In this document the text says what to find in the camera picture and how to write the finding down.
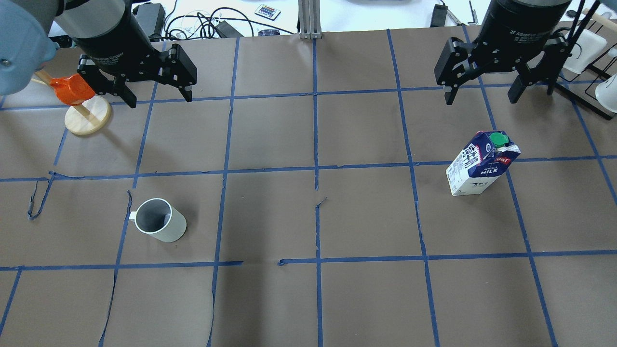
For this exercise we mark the aluminium profile post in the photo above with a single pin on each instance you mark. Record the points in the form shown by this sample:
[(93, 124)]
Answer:
[(310, 19)]

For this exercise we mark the black wire rack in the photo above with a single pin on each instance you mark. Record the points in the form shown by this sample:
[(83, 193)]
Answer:
[(599, 16)]

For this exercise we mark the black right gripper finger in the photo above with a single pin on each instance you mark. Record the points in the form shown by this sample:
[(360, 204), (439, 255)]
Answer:
[(455, 67), (556, 52)]

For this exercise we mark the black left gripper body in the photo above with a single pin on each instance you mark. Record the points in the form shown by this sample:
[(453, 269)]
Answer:
[(117, 42)]

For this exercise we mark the white grey mug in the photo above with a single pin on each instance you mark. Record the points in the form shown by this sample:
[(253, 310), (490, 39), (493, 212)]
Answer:
[(158, 218)]

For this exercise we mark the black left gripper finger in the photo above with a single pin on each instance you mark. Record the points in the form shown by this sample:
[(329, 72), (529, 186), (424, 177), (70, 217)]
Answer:
[(177, 70), (101, 85)]

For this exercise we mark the blue white milk carton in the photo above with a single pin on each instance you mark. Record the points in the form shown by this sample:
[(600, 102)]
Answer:
[(481, 162)]

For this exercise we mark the white cup at right edge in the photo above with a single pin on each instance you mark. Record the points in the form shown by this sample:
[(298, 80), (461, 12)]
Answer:
[(606, 93)]

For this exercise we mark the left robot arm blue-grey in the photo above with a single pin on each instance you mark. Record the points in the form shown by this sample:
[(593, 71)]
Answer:
[(24, 45)]

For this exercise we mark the small remote control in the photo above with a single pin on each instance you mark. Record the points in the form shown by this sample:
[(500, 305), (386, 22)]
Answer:
[(267, 12)]

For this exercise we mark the black power adapter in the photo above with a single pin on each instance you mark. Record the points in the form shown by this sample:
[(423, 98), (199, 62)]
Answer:
[(150, 17)]

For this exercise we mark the white mug on rack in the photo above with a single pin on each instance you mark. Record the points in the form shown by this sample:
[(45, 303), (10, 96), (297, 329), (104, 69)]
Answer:
[(588, 47)]

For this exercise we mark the wooden cup stand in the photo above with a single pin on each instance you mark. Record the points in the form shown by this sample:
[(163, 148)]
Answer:
[(85, 119)]

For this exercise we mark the orange plastic cup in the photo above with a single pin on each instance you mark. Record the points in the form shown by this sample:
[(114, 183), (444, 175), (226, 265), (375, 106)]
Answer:
[(72, 90)]

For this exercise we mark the black box top right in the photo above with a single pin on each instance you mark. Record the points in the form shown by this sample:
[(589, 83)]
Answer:
[(439, 16)]

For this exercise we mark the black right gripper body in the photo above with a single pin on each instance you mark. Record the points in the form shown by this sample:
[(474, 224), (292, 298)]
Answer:
[(515, 26)]

